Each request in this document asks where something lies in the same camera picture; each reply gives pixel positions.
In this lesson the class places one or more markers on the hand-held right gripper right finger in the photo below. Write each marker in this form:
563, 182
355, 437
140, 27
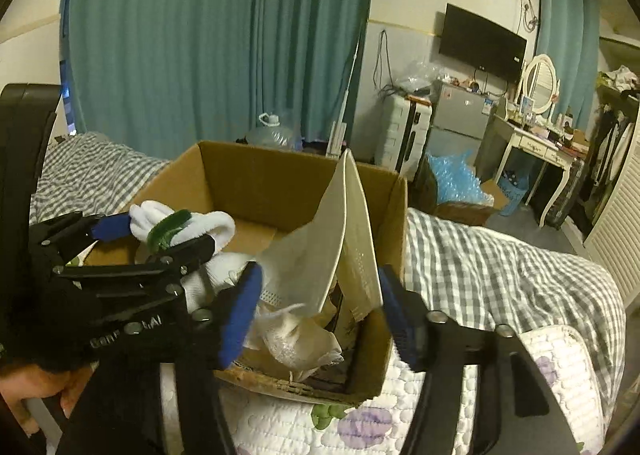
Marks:
400, 315

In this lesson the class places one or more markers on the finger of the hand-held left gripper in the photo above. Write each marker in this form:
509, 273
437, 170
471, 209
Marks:
185, 255
112, 226

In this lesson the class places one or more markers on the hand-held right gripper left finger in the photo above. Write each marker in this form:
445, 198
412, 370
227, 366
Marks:
242, 315

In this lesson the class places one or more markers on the white socks green trim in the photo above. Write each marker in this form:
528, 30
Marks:
210, 225

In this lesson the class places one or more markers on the white fabric bag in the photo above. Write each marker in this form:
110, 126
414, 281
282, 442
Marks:
310, 255

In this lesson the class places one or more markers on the person's left hand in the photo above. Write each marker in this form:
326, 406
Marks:
30, 380

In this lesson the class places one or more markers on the grey checked bedsheet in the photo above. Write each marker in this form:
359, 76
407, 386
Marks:
475, 255

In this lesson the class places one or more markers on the small brown cardboard box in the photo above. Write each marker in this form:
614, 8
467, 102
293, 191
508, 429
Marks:
460, 212

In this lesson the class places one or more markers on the white floral quilted mat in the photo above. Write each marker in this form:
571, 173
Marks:
280, 430

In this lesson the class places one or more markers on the clear water jug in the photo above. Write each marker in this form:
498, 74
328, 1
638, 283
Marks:
272, 135

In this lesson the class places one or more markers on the blue basket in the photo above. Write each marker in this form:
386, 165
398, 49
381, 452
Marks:
512, 195

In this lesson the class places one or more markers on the white suitcase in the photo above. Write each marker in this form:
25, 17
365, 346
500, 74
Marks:
395, 130

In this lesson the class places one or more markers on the white mop pole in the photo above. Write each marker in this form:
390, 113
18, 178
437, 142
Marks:
336, 137

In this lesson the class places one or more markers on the wide teal curtain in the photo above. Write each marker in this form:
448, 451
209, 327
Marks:
175, 35

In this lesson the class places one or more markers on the silver mini fridge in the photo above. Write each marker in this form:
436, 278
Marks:
460, 110

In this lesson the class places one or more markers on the white dressing table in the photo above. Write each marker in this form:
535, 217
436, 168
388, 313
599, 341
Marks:
530, 137

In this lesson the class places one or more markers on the white louvered wardrobe door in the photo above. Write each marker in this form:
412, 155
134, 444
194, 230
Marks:
620, 225

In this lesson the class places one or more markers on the clear plastic bag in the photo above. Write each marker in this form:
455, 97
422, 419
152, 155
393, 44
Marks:
417, 75

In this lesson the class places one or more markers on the white oval mirror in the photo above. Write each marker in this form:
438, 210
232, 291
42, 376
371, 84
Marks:
540, 82

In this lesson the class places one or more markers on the hanging clothes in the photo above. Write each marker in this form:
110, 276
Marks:
607, 135

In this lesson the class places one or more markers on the white clothes pile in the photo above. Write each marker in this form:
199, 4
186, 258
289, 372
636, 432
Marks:
622, 77

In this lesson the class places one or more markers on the narrow teal curtain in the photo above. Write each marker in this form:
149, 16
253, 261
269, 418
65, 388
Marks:
565, 25

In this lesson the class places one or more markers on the black wall television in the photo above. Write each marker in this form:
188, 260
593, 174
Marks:
482, 42

